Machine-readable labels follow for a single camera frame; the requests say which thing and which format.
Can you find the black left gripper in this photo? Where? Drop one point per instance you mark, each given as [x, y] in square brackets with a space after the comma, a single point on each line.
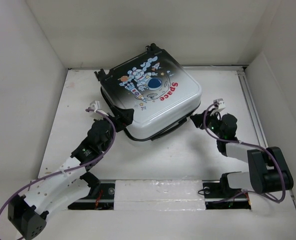
[123, 118]

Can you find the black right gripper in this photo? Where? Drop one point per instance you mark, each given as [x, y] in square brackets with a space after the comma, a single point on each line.
[198, 119]

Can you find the black white astronaut suitcase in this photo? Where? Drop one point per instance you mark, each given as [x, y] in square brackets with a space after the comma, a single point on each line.
[162, 94]

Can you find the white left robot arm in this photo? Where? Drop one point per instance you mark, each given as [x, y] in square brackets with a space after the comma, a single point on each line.
[29, 212]

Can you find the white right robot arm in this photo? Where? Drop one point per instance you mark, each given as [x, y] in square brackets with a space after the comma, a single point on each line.
[268, 170]

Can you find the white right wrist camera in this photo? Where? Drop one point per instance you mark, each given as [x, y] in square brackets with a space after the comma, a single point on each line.
[219, 105]

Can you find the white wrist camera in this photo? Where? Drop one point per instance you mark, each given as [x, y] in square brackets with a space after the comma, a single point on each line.
[219, 105]
[95, 107]

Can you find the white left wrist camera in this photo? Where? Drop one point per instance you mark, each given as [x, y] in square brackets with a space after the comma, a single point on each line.
[95, 107]

